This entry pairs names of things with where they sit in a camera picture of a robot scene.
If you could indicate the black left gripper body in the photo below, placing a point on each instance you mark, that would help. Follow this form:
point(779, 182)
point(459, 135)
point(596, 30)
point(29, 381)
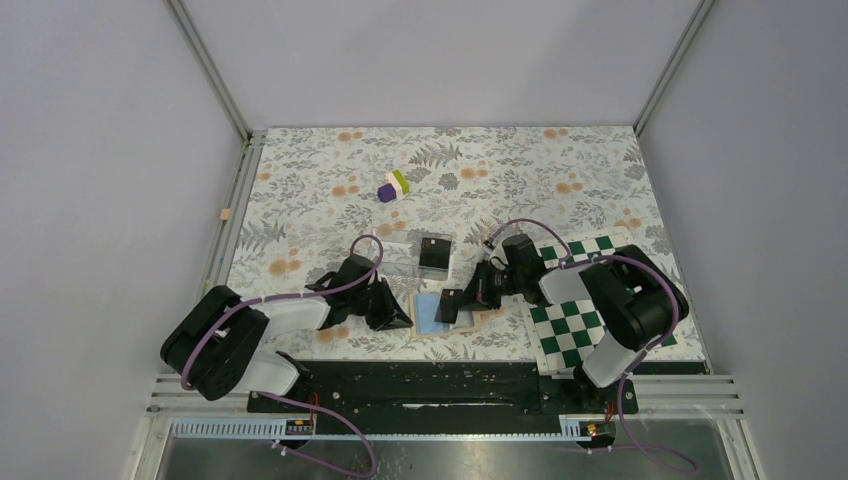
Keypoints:
point(371, 302)

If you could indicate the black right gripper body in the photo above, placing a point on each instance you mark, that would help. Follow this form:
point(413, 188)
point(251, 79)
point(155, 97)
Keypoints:
point(497, 283)

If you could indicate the clear plastic card box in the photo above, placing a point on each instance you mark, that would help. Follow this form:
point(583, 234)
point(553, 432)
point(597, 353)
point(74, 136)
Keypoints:
point(415, 253)

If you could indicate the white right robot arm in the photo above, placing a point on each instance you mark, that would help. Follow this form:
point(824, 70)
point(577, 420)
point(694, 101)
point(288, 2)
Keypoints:
point(639, 305)

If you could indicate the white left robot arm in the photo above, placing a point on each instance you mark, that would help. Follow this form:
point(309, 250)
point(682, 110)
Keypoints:
point(215, 348)

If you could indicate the green white chessboard mat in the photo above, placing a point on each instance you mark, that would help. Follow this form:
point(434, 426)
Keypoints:
point(563, 335)

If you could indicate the floral table mat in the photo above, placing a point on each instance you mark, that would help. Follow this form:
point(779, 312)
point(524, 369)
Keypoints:
point(315, 195)

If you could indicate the green white purple blocks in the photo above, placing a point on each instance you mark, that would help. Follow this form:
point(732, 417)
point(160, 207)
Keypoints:
point(396, 187)

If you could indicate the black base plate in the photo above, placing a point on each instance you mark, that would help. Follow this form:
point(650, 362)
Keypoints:
point(452, 398)

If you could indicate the aluminium frame rail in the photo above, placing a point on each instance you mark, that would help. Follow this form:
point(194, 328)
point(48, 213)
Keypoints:
point(231, 213)

